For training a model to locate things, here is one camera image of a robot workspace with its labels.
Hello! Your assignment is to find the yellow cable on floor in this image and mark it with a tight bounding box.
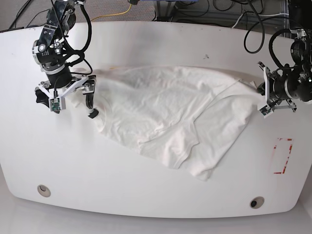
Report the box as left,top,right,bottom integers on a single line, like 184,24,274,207
89,2,134,22

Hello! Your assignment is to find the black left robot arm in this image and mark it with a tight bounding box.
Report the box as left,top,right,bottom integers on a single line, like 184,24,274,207
257,0,312,117

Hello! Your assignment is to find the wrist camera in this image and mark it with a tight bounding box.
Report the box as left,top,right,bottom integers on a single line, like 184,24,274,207
257,103,274,118
49,97,66,114

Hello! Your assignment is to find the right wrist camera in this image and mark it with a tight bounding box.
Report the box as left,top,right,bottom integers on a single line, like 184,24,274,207
49,97,66,114

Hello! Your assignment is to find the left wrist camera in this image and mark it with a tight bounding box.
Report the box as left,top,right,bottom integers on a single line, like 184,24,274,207
257,103,274,118

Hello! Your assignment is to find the left table cable grommet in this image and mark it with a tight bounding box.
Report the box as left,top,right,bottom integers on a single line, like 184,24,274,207
37,185,51,197

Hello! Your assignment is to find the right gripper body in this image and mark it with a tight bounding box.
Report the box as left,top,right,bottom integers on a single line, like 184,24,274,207
38,69,97,98

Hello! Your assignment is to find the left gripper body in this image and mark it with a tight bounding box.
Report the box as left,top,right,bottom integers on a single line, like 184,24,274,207
258,62,297,112

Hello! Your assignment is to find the white cable on floor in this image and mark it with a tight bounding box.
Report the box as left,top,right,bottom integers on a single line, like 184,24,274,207
231,11,288,29

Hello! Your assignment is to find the white printed t-shirt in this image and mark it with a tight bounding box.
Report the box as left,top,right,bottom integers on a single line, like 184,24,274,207
94,66,262,181

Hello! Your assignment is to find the red tape rectangle marking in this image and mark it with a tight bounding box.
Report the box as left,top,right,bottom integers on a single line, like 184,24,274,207
270,138,293,175

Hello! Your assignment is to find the right table cable grommet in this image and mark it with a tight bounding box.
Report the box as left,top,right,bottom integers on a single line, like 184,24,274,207
250,196,265,209

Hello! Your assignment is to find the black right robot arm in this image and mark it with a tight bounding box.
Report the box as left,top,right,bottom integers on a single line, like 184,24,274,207
32,0,99,119

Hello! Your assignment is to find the table cable grommet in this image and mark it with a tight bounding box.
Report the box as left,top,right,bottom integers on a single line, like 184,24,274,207
250,196,265,209
37,185,51,197

